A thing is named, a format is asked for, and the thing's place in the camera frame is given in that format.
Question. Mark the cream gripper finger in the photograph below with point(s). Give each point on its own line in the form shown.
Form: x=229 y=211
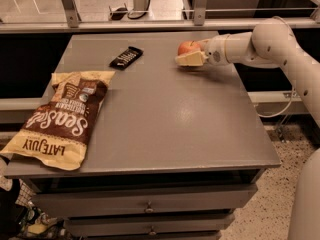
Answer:
x=195 y=58

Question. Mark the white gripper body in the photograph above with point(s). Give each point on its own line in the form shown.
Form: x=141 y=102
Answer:
x=216 y=51

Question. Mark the red apple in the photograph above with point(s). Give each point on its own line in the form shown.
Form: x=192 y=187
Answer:
x=188 y=46

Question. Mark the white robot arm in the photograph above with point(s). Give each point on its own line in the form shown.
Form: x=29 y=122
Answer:
x=272 y=43

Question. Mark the black chocolate bar wrapper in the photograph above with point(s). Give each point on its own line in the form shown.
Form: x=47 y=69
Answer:
x=126 y=58

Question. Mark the grey drawer cabinet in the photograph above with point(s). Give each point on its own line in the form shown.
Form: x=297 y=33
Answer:
x=189 y=141

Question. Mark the yellow brown chip bag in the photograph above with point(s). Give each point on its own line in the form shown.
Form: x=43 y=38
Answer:
x=58 y=132

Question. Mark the upper drawer knob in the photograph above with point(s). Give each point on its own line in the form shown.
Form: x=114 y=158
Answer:
x=149 y=209

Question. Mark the drawer knob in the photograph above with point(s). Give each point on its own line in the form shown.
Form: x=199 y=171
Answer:
x=152 y=232
x=149 y=209

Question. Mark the lower drawer knob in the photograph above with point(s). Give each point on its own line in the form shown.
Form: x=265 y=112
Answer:
x=152 y=232

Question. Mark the clutter pile at floor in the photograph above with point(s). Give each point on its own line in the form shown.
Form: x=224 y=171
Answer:
x=18 y=219

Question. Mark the metal railing frame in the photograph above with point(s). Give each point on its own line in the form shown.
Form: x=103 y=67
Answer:
x=79 y=16

